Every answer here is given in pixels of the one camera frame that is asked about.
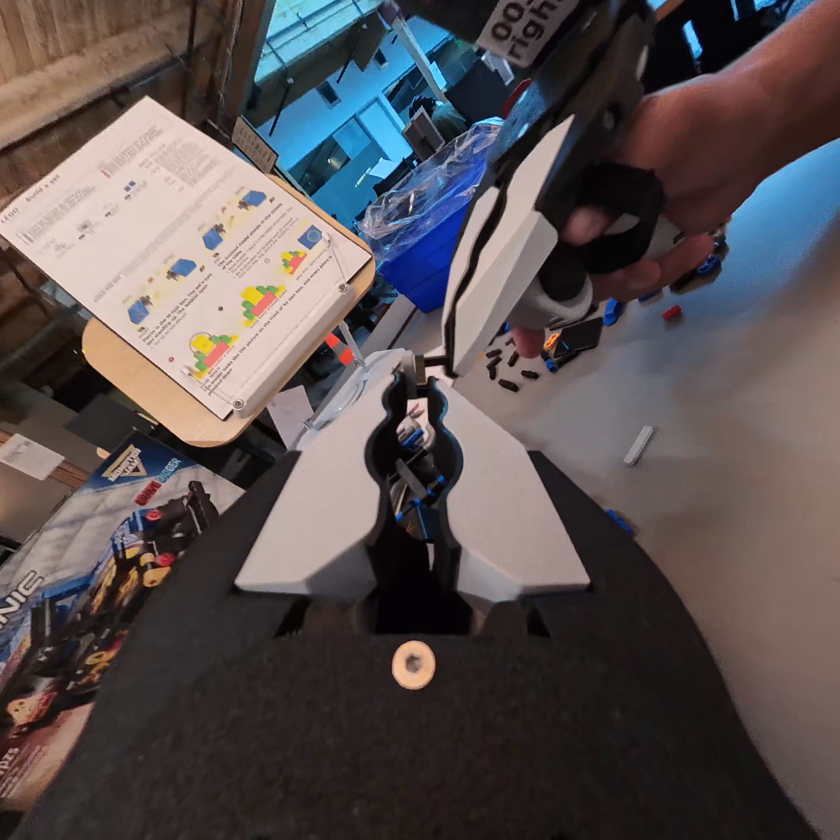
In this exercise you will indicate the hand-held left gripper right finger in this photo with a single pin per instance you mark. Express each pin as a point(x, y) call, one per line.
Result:
point(518, 525)

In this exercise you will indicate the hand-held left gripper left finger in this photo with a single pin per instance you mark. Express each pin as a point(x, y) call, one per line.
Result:
point(315, 525)

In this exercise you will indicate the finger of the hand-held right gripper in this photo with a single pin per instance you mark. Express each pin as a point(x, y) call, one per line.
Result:
point(467, 236)
point(512, 262)

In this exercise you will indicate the pile of small toy pins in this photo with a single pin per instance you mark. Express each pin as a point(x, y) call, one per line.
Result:
point(518, 374)

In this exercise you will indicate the thin black toy axle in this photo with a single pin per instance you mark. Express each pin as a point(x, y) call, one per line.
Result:
point(438, 358)

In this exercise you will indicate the light grey L-shaped toy beam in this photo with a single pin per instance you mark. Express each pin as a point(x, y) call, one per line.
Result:
point(415, 374)

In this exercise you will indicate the monster truck toy set box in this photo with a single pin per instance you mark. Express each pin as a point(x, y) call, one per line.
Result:
point(98, 538)

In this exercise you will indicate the person's right hand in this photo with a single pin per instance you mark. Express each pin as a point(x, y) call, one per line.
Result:
point(695, 151)

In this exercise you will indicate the blue plastic bin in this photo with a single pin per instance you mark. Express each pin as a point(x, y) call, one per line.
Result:
point(420, 269)

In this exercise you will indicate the clear plastic bag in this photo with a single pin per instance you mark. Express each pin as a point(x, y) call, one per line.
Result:
point(426, 190)

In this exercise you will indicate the blue toy pin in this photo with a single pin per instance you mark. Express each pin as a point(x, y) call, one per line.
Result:
point(620, 520)

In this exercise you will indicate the dark grey toy panel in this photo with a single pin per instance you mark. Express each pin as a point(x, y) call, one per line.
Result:
point(583, 336)

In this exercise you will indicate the toy chassis with grey motor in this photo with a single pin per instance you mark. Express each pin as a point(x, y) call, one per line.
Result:
point(420, 479)

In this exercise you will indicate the light grey toy axle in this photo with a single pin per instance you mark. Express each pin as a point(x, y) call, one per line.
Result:
point(638, 446)

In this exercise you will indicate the black framed notice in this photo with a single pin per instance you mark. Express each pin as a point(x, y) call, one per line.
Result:
point(256, 144)

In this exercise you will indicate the printed task instruction sheet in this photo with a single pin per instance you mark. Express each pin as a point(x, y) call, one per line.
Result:
point(184, 249)

